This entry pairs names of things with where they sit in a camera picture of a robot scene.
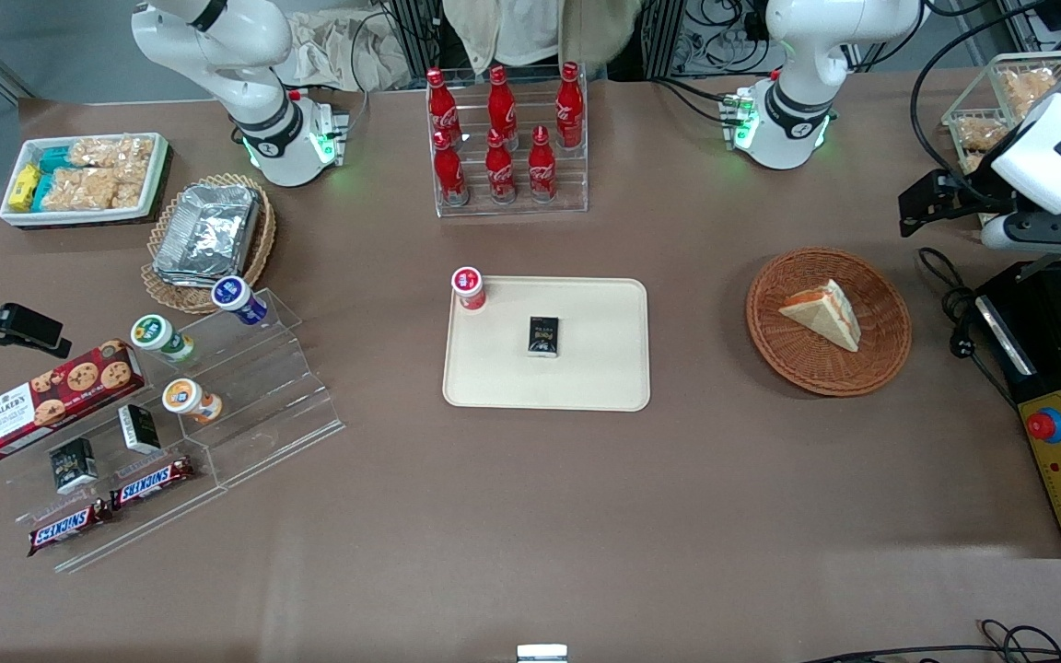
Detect yellow snack packet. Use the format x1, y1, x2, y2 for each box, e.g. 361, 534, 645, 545
7, 164, 41, 211

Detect beige jacket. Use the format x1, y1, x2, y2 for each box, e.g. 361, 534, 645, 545
443, 0, 642, 76

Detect clear bag of crackers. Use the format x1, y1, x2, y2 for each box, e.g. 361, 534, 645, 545
954, 115, 1012, 173
996, 69, 1058, 119

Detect crumpled beige cloth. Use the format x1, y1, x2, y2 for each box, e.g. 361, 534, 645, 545
284, 9, 414, 93

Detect small black tissue pack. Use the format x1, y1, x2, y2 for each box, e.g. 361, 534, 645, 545
527, 316, 561, 358
50, 437, 99, 495
118, 404, 162, 455

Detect black machine with yellow panel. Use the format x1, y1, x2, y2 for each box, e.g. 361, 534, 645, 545
974, 258, 1061, 560

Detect red Walkers cookie box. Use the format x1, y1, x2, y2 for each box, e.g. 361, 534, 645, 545
0, 340, 146, 460

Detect black cables on table edge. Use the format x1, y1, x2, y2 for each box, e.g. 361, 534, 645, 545
798, 619, 1061, 663

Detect black equipment rack with cables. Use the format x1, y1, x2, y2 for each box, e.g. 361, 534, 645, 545
641, 0, 775, 82

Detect silver foil packet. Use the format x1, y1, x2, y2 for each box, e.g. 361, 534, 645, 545
153, 183, 261, 288

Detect green cap gum bottle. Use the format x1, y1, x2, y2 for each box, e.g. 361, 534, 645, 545
131, 314, 195, 362

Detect triangular sandwich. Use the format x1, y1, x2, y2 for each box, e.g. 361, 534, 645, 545
777, 279, 862, 353

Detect red cola bottle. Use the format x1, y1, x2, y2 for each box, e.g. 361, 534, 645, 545
433, 132, 469, 206
426, 67, 462, 141
555, 62, 585, 150
528, 126, 557, 203
487, 64, 519, 139
484, 129, 517, 203

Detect black power cable with plug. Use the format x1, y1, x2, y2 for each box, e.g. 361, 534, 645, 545
917, 247, 1021, 408

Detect round brown wicker basket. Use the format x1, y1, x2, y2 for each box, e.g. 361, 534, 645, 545
745, 247, 913, 398

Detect orange cap gum bottle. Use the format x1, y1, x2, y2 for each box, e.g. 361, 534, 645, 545
162, 378, 223, 425

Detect clear acrylic stepped shelf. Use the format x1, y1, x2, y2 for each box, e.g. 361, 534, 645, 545
0, 288, 345, 574

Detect clear acrylic bottle riser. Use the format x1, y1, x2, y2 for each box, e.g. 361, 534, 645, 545
426, 64, 589, 218

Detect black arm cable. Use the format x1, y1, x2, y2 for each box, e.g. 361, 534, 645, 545
908, 0, 1061, 190

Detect white rectangular snack tray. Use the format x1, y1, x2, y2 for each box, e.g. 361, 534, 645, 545
0, 133, 169, 227

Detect oval light wicker basket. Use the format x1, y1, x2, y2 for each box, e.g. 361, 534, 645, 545
141, 173, 277, 315

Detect red cap gum bottle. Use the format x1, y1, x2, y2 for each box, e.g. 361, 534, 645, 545
452, 266, 487, 312

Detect blue cap gum bottle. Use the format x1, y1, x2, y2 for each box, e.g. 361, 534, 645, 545
211, 276, 269, 326

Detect clear rice cracker bag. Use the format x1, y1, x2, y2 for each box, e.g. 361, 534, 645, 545
41, 168, 146, 211
65, 136, 156, 170

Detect Snickers chocolate bar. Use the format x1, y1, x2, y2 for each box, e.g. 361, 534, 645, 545
110, 456, 194, 510
28, 498, 113, 557

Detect beige plastic serving tray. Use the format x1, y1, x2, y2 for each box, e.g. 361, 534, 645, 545
442, 276, 651, 413

